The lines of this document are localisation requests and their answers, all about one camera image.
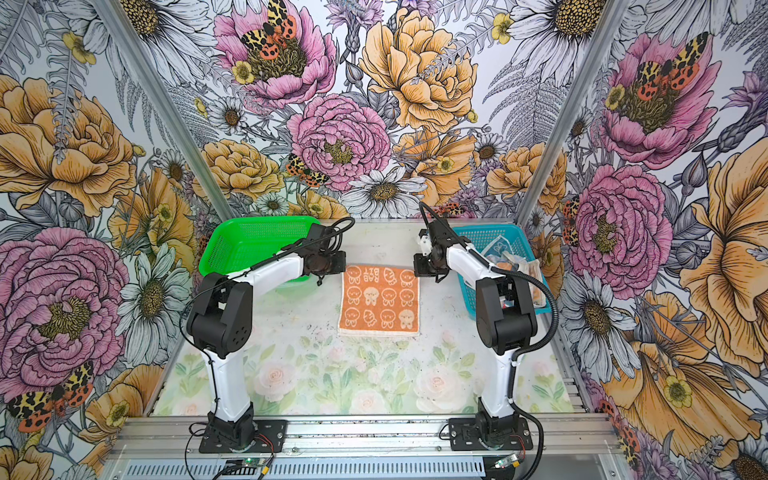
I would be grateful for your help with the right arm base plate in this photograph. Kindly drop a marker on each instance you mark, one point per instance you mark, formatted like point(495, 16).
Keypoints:
point(473, 434)

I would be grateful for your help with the green circuit board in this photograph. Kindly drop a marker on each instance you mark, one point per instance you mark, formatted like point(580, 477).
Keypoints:
point(246, 466)

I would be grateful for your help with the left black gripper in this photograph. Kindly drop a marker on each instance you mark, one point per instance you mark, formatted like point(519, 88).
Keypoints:
point(339, 265)

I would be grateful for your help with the cream orange patterned towel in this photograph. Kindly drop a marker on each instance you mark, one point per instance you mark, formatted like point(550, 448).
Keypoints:
point(514, 262)

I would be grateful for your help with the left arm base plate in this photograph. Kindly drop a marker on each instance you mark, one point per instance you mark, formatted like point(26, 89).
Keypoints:
point(251, 436)

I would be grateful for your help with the white vented strip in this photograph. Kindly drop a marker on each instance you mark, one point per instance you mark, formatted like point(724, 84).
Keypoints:
point(313, 468)

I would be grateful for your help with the aluminium front rail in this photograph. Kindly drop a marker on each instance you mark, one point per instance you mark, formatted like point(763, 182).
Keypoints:
point(179, 438)

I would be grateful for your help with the teal plastic basket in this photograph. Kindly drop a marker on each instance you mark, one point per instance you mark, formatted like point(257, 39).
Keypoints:
point(480, 236)

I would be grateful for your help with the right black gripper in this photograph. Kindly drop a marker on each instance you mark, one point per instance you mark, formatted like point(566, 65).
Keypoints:
point(421, 269)

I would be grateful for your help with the blue white patterned towel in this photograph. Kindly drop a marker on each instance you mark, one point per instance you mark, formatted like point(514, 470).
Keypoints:
point(498, 247)

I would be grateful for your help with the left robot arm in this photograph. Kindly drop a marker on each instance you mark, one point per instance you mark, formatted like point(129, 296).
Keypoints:
point(220, 323)

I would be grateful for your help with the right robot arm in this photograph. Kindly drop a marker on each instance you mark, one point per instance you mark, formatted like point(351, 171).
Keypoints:
point(506, 322)

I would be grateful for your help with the orange bunny towel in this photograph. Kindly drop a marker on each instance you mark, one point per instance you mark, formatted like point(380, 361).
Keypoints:
point(379, 301)

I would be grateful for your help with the green plastic basket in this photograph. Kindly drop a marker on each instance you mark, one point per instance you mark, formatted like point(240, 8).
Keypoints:
point(242, 242)

